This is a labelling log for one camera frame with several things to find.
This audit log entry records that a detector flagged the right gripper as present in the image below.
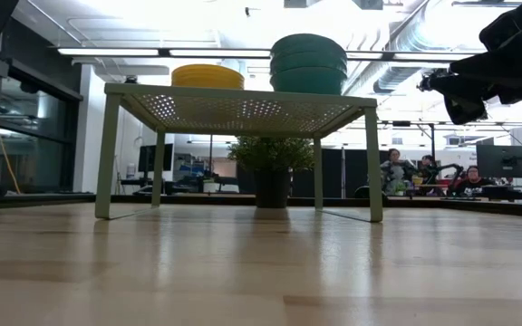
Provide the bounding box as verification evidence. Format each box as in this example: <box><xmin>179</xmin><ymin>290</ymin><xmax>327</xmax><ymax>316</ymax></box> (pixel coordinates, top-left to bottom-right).
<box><xmin>430</xmin><ymin>43</ymin><xmax>522</xmax><ymax>126</ymax></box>

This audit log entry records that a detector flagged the black computer monitor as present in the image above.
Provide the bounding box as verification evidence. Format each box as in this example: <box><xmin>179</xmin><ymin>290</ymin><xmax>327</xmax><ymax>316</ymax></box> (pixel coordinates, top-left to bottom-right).
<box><xmin>476</xmin><ymin>144</ymin><xmax>522</xmax><ymax>179</ymax></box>
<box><xmin>137</xmin><ymin>143</ymin><xmax>175</xmax><ymax>174</ymax></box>

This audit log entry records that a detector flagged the person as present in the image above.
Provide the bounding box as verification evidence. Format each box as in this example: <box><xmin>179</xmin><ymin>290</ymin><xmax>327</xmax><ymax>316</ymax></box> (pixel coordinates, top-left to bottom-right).
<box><xmin>380</xmin><ymin>148</ymin><xmax>419</xmax><ymax>197</ymax></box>
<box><xmin>417</xmin><ymin>154</ymin><xmax>443</xmax><ymax>185</ymax></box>
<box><xmin>458</xmin><ymin>165</ymin><xmax>493</xmax><ymax>189</ymax></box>

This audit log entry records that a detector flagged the black room partition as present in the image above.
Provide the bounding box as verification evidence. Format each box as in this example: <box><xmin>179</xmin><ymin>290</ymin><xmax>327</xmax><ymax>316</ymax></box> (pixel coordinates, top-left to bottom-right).
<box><xmin>319</xmin><ymin>148</ymin><xmax>392</xmax><ymax>199</ymax></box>

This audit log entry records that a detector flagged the potted green plant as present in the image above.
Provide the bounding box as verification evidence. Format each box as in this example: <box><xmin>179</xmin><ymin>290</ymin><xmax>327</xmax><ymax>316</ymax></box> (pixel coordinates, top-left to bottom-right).
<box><xmin>227</xmin><ymin>135</ymin><xmax>316</xmax><ymax>209</ymax></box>

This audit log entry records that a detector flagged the green perforated metal shelf rack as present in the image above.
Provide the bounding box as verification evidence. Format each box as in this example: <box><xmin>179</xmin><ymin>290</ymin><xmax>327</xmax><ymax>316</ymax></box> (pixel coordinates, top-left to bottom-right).
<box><xmin>93</xmin><ymin>82</ymin><xmax>384</xmax><ymax>224</ymax></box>

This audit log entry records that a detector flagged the long ceiling light strip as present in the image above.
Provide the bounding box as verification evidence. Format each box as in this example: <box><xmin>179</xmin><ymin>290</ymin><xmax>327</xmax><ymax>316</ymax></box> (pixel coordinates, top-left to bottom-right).
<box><xmin>56</xmin><ymin>47</ymin><xmax>484</xmax><ymax>63</ymax></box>

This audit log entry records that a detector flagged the black ceiling-hung camera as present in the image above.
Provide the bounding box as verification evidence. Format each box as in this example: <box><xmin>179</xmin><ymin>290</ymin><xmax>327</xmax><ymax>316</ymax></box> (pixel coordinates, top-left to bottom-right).
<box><xmin>417</xmin><ymin>67</ymin><xmax>446</xmax><ymax>92</ymax></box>

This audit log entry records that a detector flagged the black aluminium table frame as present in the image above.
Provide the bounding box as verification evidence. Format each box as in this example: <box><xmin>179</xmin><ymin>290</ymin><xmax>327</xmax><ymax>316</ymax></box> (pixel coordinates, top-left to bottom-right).
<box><xmin>0</xmin><ymin>192</ymin><xmax>522</xmax><ymax>219</ymax></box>

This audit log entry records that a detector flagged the yellow power cord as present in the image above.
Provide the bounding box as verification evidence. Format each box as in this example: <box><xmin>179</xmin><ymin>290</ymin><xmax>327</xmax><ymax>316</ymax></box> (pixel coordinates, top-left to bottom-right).
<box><xmin>0</xmin><ymin>65</ymin><xmax>22</xmax><ymax>196</ymax></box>

